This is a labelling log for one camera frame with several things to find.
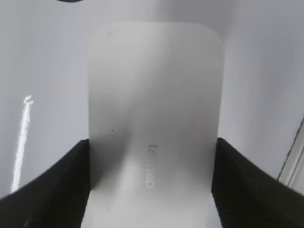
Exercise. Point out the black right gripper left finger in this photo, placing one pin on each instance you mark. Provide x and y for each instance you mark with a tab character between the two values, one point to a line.
55	199

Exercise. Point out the white whiteboard eraser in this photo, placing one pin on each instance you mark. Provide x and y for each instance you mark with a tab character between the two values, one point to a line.
154	103

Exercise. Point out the white board with aluminium frame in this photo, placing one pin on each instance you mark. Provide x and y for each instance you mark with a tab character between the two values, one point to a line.
43	81

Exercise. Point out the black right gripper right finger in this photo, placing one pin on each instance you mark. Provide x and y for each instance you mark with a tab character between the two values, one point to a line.
247	197

